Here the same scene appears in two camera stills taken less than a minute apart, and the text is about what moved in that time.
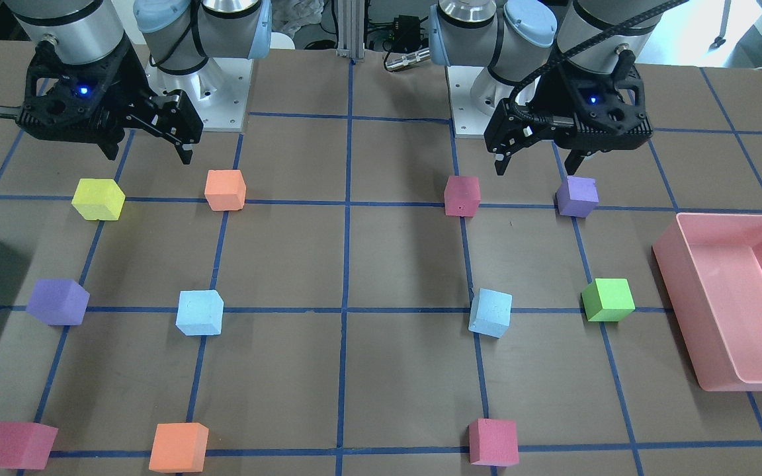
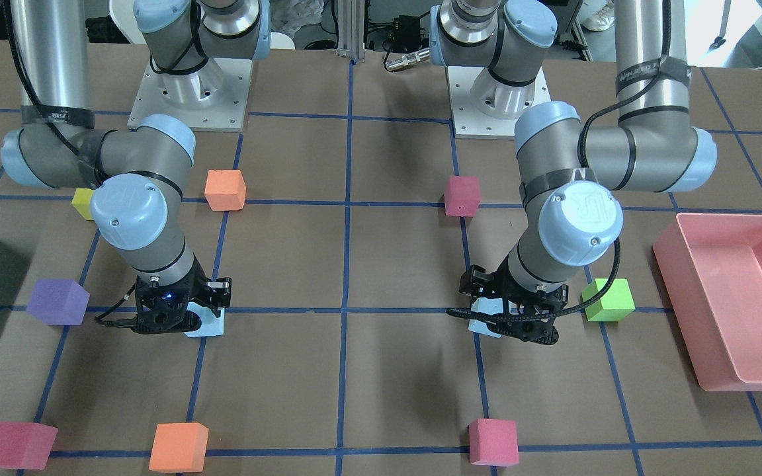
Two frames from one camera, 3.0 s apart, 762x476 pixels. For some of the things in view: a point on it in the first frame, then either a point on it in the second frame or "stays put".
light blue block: (200, 313) stays put
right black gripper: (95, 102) to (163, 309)
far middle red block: (462, 196) stays put
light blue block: (491, 313) stays put
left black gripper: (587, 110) to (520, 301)
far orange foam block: (225, 190) stays put
